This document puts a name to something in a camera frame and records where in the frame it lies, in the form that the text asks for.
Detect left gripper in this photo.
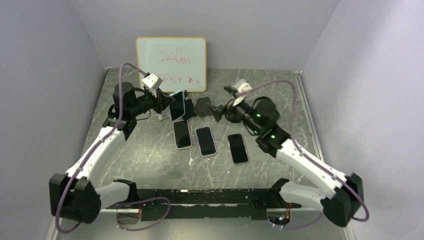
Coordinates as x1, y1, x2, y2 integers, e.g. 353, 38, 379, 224
129, 87, 175, 116

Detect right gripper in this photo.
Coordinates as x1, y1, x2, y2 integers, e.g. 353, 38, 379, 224
205, 98, 262, 135

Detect phone with blue case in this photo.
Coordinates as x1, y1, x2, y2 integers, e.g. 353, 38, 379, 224
168, 90, 186, 122

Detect phone with beige case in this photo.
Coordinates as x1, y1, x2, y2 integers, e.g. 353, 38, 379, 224
173, 120, 192, 150

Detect phone with lilac case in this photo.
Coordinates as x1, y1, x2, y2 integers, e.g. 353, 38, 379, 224
195, 126, 217, 157

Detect black round base phone holder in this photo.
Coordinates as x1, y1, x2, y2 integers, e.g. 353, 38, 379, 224
224, 110, 248, 124

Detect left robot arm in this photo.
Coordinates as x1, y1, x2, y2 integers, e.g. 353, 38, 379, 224
48, 82, 175, 224

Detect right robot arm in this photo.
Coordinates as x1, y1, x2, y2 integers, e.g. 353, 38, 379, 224
206, 96, 364, 228

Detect dark grey metal phone stand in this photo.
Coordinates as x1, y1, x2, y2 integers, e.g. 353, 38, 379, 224
194, 96, 212, 118

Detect black folding phone stand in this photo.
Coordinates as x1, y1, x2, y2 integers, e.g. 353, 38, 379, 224
182, 99, 197, 121

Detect phone with pink case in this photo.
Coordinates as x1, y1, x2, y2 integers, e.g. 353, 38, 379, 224
227, 134, 249, 165

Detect yellow framed whiteboard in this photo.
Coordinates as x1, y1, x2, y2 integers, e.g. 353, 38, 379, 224
135, 36, 207, 93

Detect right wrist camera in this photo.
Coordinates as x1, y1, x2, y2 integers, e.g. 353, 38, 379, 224
233, 79, 253, 97

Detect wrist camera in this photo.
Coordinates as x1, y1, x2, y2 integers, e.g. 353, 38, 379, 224
233, 79, 253, 97
141, 73, 163, 91

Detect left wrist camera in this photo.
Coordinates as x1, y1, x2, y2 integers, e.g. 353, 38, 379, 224
141, 73, 163, 91

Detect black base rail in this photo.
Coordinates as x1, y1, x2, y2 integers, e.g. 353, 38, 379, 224
109, 188, 301, 221

